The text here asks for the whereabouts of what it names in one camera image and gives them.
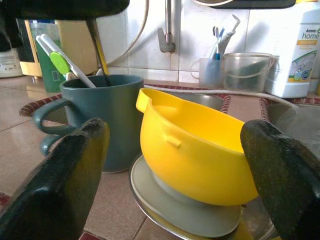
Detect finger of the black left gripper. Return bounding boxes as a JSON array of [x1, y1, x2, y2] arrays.
[[14, 0, 131, 21]]

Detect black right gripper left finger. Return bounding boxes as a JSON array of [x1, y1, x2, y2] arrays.
[[0, 117, 111, 240]]

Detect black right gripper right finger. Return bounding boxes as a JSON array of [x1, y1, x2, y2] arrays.
[[239, 119, 320, 240]]

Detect stainless steel bowl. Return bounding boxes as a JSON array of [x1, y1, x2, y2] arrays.
[[128, 159, 281, 240]]

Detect teal blue ceramic mug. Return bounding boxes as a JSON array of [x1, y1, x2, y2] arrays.
[[32, 74, 145, 174]]

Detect yellow plastic bowl grey base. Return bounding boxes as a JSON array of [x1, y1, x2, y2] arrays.
[[129, 87, 260, 238]]

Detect dark metal utensil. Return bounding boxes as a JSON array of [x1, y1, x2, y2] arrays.
[[86, 19, 114, 86]]

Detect white green training chopsticks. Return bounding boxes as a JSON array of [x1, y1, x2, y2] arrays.
[[35, 33, 97, 89]]

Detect green liquid bottle blue cap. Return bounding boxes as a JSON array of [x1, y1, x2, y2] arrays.
[[29, 19, 67, 93]]

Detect translucent toothbrush cup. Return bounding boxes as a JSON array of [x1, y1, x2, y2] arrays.
[[190, 57, 223, 89]]

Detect white detergent bottle yellow cap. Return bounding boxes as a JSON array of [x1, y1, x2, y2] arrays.
[[264, 0, 320, 99]]

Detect blue toothbrush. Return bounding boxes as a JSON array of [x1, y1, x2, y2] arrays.
[[209, 26, 226, 61]]

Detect yellow handled utensil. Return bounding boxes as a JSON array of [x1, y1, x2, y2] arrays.
[[95, 37, 110, 76]]

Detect white water hose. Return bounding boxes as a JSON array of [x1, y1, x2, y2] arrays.
[[106, 0, 151, 67]]

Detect grey wall tap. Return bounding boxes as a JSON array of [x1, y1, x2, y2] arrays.
[[157, 0, 181, 54]]

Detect clear plastic container with handle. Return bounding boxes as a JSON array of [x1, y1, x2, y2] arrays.
[[222, 52, 280, 93]]

